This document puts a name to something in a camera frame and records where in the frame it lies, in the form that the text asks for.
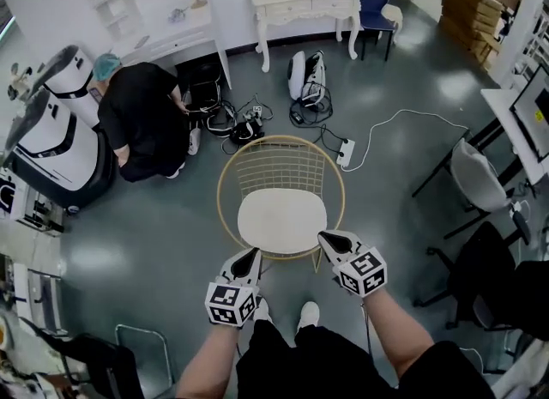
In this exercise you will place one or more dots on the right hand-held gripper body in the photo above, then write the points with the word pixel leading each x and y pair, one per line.
pixel 362 273

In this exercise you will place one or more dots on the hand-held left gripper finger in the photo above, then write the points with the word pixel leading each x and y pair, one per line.
pixel 233 266
pixel 253 270

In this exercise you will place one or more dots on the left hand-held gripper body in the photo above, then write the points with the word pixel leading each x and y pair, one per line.
pixel 229 303

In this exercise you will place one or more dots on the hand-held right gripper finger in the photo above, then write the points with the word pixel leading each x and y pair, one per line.
pixel 329 251
pixel 345 242

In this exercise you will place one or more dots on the white cloth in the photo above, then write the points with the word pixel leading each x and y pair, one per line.
pixel 281 221

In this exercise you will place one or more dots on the person's right forearm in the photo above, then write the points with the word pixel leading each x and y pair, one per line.
pixel 394 337

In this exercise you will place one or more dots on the person's left forearm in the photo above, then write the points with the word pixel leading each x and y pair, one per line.
pixel 206 363

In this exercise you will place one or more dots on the black office chair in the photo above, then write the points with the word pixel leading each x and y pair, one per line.
pixel 480 268

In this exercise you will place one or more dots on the grey office chair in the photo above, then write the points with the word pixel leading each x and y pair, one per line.
pixel 478 178

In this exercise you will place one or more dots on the person's left white shoe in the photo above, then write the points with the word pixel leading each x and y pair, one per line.
pixel 262 313

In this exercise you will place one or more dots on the person's white shoe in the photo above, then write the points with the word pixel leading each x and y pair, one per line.
pixel 309 313
pixel 262 313

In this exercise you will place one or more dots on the person's right white shoe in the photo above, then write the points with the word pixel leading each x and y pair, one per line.
pixel 309 313

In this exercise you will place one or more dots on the white power strip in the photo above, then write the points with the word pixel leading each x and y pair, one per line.
pixel 345 151

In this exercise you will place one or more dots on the person's black trousers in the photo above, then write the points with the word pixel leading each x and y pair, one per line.
pixel 326 363

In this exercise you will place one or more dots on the black headset device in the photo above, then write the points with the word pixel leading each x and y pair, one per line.
pixel 244 130

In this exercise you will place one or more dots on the white hard-shell pack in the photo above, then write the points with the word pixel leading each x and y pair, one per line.
pixel 306 73

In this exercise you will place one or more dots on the black backpack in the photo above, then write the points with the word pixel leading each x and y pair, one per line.
pixel 201 84

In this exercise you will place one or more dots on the white desk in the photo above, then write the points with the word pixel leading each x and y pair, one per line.
pixel 502 118

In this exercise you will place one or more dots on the white and black service robot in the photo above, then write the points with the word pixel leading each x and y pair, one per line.
pixel 73 84
pixel 51 140

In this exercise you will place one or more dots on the computer monitor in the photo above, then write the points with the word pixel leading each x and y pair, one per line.
pixel 534 118

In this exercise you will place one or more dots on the beige stool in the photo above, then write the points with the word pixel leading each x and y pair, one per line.
pixel 392 14

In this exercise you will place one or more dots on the white shelf desk unit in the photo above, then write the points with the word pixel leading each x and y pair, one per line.
pixel 171 41

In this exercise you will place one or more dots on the teal hair net cap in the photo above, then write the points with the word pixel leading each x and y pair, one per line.
pixel 106 67

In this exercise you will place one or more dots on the white dressing table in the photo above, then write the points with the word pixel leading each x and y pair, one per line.
pixel 300 4

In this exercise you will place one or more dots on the small flower ornament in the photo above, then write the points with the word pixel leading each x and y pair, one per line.
pixel 178 14

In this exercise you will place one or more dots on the stack of cardboard boxes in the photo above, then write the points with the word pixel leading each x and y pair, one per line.
pixel 472 15

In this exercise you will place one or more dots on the black chair with chrome frame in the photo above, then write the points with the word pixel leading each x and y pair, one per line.
pixel 111 367

